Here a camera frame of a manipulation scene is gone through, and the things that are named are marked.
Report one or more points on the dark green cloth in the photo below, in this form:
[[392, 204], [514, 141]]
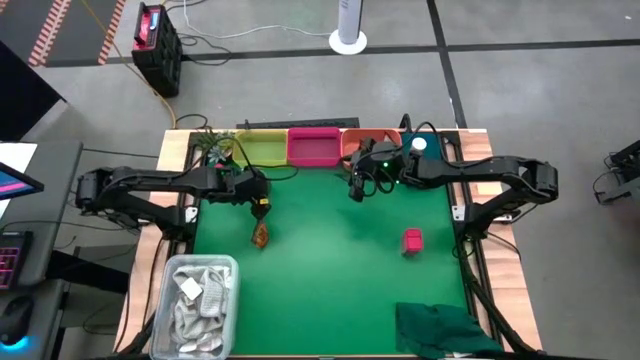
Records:
[[440, 327]]

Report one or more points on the grey desk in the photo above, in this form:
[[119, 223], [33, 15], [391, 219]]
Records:
[[57, 165]]

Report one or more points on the black partition panel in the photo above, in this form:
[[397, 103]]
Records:
[[20, 100]]

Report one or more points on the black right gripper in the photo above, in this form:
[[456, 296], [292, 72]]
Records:
[[385, 162]]

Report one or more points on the white square tag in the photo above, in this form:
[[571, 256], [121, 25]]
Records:
[[191, 289]]

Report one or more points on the taco mix seasoning packet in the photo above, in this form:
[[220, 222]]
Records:
[[260, 236]]

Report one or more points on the white paper sheet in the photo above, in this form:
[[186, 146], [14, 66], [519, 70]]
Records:
[[15, 155]]

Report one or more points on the white-lid spice jar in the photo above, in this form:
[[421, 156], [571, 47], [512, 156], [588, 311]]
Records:
[[419, 143]]

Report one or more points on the black computer mouse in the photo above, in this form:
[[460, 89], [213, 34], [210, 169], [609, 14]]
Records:
[[15, 317]]

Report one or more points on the computer monitor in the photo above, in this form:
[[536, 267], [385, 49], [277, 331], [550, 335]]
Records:
[[17, 182]]

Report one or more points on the red-lid spice container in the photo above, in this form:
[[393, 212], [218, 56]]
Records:
[[412, 241]]

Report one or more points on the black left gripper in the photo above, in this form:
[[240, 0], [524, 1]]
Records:
[[252, 186]]

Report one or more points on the white tower fan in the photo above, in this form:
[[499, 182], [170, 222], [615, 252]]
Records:
[[348, 30]]

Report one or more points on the pink plastic bin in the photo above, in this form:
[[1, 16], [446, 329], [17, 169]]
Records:
[[314, 149]]

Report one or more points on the grey crumpled towel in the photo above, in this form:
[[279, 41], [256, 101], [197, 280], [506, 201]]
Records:
[[192, 320]]

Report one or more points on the backlit black keyboard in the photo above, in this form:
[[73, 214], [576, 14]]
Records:
[[12, 260]]

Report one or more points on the black and red crate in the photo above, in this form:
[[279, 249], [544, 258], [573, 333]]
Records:
[[160, 55]]

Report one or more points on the blue plastic bin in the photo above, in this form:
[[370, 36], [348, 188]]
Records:
[[435, 145]]

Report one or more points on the orange plastic bin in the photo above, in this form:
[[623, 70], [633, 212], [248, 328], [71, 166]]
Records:
[[385, 136]]

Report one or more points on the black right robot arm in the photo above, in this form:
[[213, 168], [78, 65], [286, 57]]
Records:
[[480, 170]]

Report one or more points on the green table mat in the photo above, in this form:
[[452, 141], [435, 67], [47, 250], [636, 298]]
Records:
[[325, 290]]

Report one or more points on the clear plastic storage bin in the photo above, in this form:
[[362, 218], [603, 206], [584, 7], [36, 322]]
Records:
[[160, 310]]

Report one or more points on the small succulent plant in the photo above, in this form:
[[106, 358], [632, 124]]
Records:
[[216, 150]]

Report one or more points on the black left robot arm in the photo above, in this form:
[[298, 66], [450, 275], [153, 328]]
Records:
[[150, 180]]

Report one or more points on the black power strip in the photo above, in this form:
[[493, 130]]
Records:
[[300, 123]]

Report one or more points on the yellow-green plastic bin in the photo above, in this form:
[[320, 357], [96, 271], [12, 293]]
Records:
[[265, 147]]

